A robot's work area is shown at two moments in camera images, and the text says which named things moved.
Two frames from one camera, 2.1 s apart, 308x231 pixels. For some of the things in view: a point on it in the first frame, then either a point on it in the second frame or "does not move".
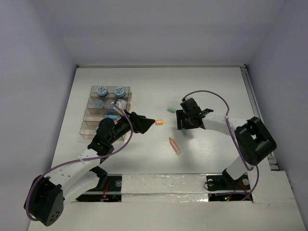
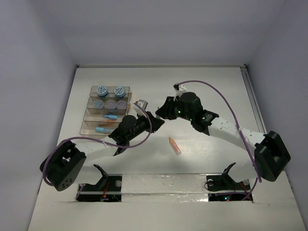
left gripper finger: x=140 y=123 -> x=157 y=123
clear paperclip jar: x=98 y=104 does not move
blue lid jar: x=120 y=92 does not move
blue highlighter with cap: x=114 y=116 does not move
